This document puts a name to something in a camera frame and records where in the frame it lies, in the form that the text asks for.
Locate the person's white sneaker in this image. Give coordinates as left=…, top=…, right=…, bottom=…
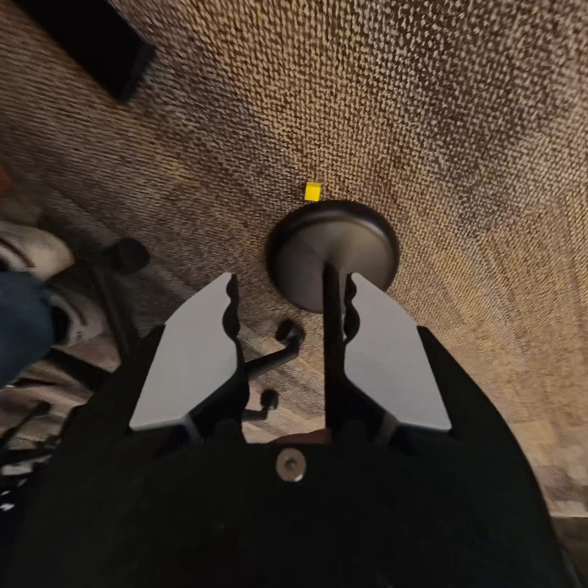
left=0, top=220, right=76, bottom=278
left=46, top=278, right=116, bottom=351

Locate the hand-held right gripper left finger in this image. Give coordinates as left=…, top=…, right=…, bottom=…
left=130, top=273, right=251, bottom=444

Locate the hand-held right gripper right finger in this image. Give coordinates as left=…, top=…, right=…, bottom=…
left=340, top=273, right=452, bottom=445

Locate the person's blue jeans leg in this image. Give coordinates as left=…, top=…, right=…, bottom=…
left=0, top=270, right=57, bottom=387

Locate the black swivel chair base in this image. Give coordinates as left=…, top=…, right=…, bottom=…
left=89, top=236, right=306, bottom=425

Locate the black table foot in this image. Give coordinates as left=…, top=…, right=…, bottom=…
left=25, top=0, right=156, bottom=103

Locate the black tripod stand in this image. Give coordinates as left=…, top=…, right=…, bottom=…
left=266, top=200, right=400, bottom=432

